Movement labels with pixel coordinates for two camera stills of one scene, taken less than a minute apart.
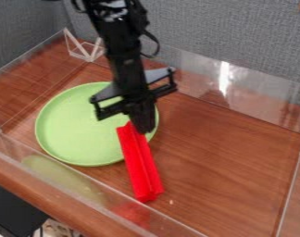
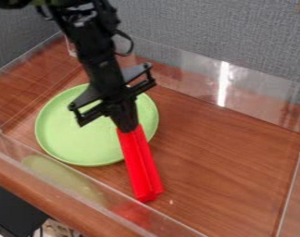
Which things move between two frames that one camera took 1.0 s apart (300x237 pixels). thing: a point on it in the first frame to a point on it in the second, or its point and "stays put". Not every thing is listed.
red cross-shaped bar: x=140 y=162 stays put
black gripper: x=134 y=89 to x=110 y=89
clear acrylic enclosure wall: x=165 y=145 stays put
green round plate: x=72 y=134 stays put
